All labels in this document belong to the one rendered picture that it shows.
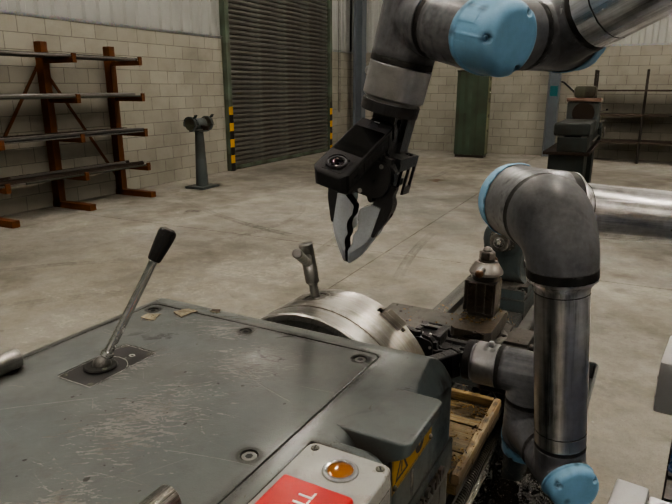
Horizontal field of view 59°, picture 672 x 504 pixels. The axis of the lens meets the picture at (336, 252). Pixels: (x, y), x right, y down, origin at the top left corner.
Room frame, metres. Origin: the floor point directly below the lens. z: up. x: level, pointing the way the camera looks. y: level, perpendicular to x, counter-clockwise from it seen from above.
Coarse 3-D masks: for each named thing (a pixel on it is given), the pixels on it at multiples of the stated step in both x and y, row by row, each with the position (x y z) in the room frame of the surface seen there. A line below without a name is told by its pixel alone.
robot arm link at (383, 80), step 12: (372, 60) 0.73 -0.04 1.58; (372, 72) 0.72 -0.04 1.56; (384, 72) 0.71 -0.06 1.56; (396, 72) 0.70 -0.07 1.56; (408, 72) 0.70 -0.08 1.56; (420, 72) 0.71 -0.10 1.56; (372, 84) 0.72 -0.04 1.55; (384, 84) 0.71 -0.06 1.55; (396, 84) 0.70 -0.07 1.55; (408, 84) 0.71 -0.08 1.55; (420, 84) 0.71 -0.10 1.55; (372, 96) 0.72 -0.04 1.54; (384, 96) 0.71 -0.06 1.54; (396, 96) 0.71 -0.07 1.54; (408, 96) 0.71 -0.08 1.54; (420, 96) 0.72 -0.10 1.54; (408, 108) 0.72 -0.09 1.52
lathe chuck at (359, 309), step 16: (288, 304) 0.86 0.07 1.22; (304, 304) 0.83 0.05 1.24; (320, 304) 0.83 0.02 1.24; (336, 304) 0.83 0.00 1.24; (352, 304) 0.84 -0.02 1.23; (368, 304) 0.85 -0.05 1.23; (352, 320) 0.79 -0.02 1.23; (368, 320) 0.81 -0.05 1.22; (384, 320) 0.82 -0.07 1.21; (384, 336) 0.79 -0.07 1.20; (400, 336) 0.81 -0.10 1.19; (416, 352) 0.81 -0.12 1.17
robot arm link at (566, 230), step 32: (544, 192) 0.79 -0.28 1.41; (576, 192) 0.79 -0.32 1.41; (512, 224) 0.81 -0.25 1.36; (544, 224) 0.77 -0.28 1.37; (576, 224) 0.76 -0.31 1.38; (544, 256) 0.75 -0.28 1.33; (576, 256) 0.74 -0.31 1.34; (544, 288) 0.76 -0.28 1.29; (576, 288) 0.74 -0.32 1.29; (544, 320) 0.77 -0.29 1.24; (576, 320) 0.75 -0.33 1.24; (544, 352) 0.77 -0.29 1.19; (576, 352) 0.75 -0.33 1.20; (544, 384) 0.77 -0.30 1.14; (576, 384) 0.75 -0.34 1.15; (544, 416) 0.77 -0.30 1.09; (576, 416) 0.75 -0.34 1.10; (544, 448) 0.77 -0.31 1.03; (576, 448) 0.75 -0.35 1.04; (544, 480) 0.75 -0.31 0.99; (576, 480) 0.73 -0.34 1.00
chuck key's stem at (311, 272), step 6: (300, 246) 0.87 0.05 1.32; (306, 246) 0.87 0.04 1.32; (312, 246) 0.87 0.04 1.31; (306, 252) 0.86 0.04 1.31; (312, 252) 0.87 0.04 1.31; (312, 258) 0.87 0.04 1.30; (312, 264) 0.86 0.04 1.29; (306, 270) 0.86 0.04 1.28; (312, 270) 0.86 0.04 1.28; (306, 276) 0.86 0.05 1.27; (312, 276) 0.86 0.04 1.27; (318, 276) 0.87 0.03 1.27; (306, 282) 0.87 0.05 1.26; (312, 282) 0.86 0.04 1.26; (312, 288) 0.86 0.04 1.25; (318, 288) 0.87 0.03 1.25; (312, 294) 0.86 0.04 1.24; (318, 294) 0.87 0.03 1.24
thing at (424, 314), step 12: (396, 312) 1.48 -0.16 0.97; (420, 312) 1.48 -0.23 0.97; (432, 312) 1.48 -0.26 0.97; (444, 312) 1.48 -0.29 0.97; (408, 324) 1.40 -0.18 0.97; (420, 324) 1.40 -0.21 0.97; (432, 324) 1.40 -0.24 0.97; (444, 324) 1.40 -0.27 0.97; (504, 336) 1.33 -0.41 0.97; (516, 336) 1.32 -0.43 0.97; (528, 336) 1.32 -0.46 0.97; (528, 348) 1.28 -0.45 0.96
